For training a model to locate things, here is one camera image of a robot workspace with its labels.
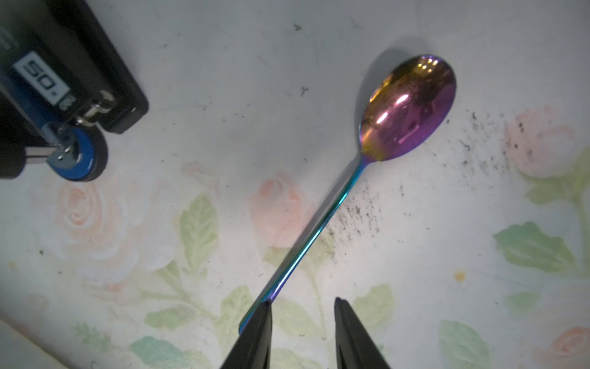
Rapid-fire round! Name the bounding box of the white plastic storage box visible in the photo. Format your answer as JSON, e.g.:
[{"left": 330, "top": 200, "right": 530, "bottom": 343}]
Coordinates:
[{"left": 1, "top": 319, "right": 69, "bottom": 368}]

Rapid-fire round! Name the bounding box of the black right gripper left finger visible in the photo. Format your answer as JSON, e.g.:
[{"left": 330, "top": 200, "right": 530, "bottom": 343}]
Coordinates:
[{"left": 221, "top": 302, "right": 272, "bottom": 369}]

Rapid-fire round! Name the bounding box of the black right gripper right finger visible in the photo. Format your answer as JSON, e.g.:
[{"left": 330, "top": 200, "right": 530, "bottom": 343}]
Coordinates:
[{"left": 334, "top": 298, "right": 390, "bottom": 369}]

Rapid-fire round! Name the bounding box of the black stapler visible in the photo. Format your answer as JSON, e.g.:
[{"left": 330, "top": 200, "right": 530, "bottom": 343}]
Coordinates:
[{"left": 1, "top": 1, "right": 149, "bottom": 134}]

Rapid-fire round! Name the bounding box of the rainbow iridescent spoon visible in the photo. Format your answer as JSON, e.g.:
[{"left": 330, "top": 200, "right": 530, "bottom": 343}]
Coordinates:
[{"left": 238, "top": 54, "right": 457, "bottom": 333}]

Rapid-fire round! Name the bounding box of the blue stapler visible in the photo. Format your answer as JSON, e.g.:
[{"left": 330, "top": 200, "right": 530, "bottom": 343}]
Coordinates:
[{"left": 1, "top": 71, "right": 108, "bottom": 182}]

